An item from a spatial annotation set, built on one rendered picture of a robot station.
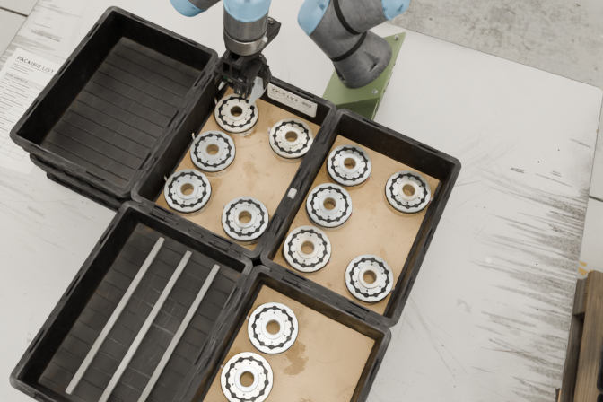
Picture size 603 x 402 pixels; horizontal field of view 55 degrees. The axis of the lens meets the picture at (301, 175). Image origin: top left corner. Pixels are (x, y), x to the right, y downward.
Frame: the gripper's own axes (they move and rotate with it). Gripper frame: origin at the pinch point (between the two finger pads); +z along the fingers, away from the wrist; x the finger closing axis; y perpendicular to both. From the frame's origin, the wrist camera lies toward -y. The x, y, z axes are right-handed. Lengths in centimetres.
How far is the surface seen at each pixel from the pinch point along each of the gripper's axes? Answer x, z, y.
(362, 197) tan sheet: 33.3, 14.1, 4.4
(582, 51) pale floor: 95, 93, -138
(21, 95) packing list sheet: -58, 35, 16
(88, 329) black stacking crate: -4, 17, 57
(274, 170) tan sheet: 12.3, 15.9, 7.9
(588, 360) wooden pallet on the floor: 126, 75, -7
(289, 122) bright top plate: 10.1, 13.2, -3.4
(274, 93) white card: 3.8, 11.2, -7.2
